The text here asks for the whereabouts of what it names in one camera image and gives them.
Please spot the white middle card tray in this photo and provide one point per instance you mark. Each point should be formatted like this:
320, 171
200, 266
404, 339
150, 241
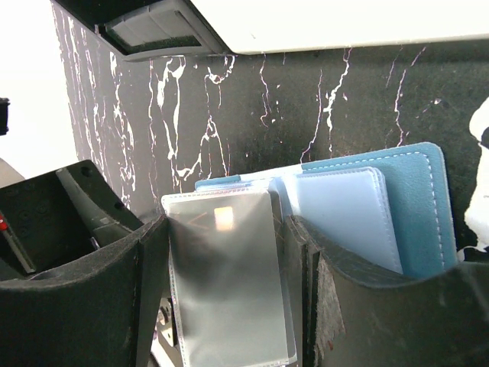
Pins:
256, 27

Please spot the blue card holder wallet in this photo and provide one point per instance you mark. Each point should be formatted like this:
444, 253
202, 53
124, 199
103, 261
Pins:
390, 207

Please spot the black left card tray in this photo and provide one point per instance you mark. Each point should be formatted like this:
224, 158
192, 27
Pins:
146, 30

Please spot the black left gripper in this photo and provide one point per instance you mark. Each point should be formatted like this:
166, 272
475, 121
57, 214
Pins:
51, 220

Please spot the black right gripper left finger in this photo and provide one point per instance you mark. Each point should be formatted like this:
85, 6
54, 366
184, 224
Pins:
99, 310

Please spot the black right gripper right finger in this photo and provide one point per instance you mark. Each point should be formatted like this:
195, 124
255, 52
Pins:
350, 312

